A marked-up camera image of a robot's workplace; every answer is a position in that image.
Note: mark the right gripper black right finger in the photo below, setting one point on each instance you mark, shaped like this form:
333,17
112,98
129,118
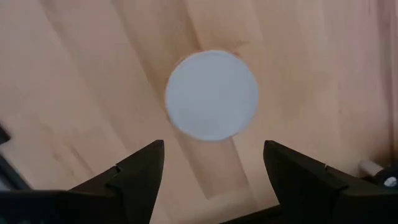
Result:
304,193

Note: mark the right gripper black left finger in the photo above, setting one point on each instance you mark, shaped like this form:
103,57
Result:
124,199

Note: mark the large orange pill bottle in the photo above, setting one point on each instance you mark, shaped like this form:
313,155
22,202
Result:
211,96

